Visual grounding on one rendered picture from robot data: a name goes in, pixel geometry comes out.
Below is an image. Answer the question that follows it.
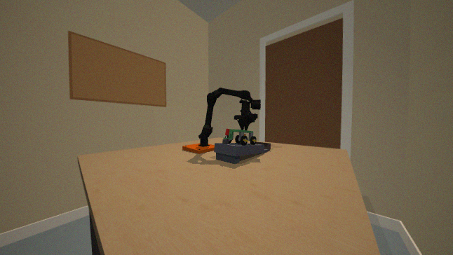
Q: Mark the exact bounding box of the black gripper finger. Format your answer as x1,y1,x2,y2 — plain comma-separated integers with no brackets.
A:
238,120,246,130
244,122,252,130

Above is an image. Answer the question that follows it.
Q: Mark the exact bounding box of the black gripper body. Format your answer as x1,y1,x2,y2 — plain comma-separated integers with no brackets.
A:
234,109,255,122

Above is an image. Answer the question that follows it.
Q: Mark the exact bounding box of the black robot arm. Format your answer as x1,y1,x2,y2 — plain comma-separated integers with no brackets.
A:
198,88,261,147

